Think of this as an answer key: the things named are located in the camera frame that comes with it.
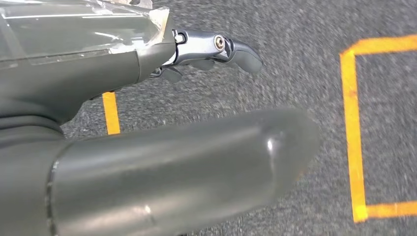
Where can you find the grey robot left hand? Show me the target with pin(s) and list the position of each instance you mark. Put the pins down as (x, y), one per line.
(65, 65)

